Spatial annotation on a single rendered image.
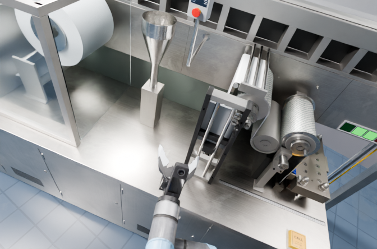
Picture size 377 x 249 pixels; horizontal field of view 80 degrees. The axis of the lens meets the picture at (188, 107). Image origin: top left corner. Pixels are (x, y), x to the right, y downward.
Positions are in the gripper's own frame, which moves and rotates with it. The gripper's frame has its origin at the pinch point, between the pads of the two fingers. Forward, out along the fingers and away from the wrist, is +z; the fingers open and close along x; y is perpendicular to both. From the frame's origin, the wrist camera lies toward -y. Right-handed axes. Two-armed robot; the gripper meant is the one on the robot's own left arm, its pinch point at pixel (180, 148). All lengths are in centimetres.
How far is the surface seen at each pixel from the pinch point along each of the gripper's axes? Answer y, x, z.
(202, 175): 27.6, 18.7, 8.8
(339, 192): 60, 144, 49
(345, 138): 75, 201, 134
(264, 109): -15.5, 27.8, 18.9
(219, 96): -21.3, 6.1, 10.0
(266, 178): 17, 47, 11
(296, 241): 23, 63, -13
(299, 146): -8.7, 47.3, 12.4
